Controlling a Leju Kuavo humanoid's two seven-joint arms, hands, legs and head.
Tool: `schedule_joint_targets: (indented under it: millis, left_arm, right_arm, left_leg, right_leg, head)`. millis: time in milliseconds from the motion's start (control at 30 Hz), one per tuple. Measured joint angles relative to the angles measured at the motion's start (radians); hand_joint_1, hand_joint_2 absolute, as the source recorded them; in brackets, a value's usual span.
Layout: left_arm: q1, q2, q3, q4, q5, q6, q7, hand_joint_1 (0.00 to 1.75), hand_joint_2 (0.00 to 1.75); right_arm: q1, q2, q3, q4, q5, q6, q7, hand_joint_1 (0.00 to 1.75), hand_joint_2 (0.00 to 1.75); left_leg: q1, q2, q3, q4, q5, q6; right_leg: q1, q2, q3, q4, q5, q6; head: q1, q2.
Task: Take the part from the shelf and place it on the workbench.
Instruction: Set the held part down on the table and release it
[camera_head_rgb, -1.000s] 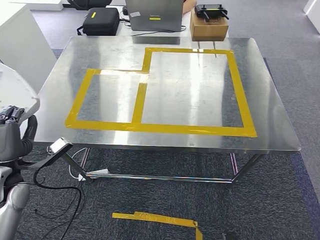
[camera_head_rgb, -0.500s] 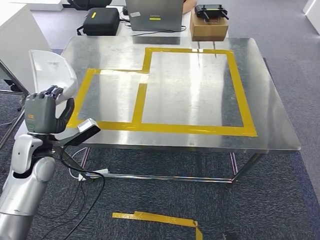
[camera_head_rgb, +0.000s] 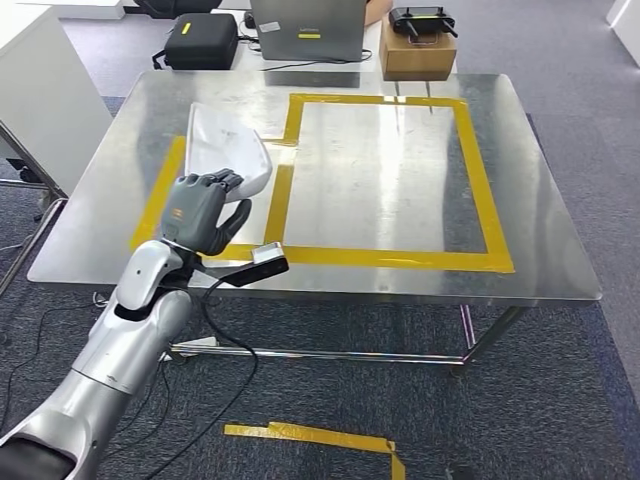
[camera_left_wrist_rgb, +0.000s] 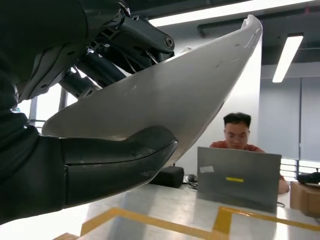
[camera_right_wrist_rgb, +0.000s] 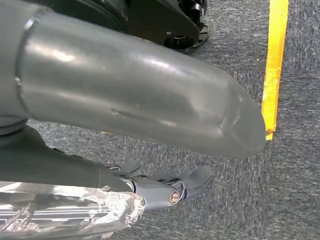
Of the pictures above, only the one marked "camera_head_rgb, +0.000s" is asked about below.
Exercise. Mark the white plastic car part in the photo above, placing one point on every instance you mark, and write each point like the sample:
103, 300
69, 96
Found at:
220, 142

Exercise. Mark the yellow workbench tape marking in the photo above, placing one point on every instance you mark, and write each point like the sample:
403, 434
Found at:
400, 258

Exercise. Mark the black carry case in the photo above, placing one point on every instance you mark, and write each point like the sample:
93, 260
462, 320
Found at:
200, 40

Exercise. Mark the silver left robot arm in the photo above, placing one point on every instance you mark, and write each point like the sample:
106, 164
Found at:
125, 344

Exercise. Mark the white lit pillar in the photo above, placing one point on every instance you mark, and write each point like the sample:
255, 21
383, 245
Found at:
627, 26

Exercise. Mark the black bag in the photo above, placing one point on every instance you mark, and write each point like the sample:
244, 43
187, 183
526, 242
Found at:
175, 6

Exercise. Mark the black computer mouse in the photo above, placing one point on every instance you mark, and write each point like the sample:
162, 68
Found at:
249, 20

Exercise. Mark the brown cardboard box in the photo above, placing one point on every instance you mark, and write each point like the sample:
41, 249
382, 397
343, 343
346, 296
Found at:
415, 60

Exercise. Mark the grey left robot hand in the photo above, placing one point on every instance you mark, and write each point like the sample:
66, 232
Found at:
195, 215

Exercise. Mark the grey laptop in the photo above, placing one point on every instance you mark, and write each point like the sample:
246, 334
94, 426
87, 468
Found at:
310, 26

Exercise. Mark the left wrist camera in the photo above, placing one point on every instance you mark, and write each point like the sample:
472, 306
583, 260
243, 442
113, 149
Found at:
267, 255

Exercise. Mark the black remote controller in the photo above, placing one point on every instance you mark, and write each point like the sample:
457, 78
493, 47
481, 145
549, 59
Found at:
423, 20

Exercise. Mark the yellow floor tape marking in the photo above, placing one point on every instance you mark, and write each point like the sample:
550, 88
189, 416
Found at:
324, 437

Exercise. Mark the white platform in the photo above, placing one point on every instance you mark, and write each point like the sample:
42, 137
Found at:
75, 8

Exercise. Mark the person's left forearm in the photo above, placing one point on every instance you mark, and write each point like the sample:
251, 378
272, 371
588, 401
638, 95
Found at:
377, 12

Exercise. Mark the white desk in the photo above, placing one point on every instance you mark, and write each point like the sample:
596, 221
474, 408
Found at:
45, 99

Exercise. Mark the steel workbench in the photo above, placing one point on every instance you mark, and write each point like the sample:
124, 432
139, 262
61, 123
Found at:
540, 199

